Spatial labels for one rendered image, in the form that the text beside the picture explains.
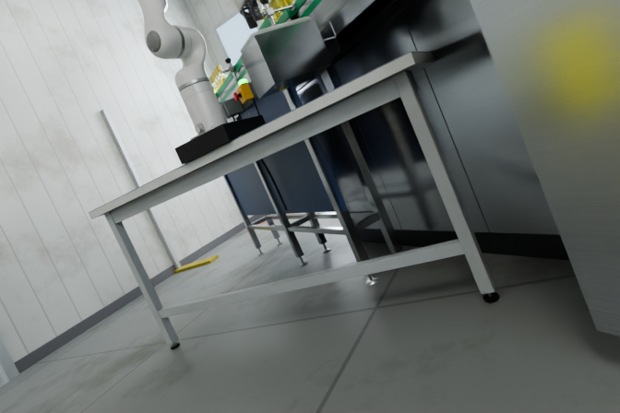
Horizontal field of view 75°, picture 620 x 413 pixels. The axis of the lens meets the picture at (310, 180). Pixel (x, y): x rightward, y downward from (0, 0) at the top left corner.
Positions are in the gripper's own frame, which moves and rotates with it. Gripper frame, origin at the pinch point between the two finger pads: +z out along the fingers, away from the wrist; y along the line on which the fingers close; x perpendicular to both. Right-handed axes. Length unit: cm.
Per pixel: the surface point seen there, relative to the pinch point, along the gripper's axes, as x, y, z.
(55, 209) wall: 103, 257, 11
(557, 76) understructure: -3, -83, 51
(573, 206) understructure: -3, -78, 73
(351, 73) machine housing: -42, 20, 25
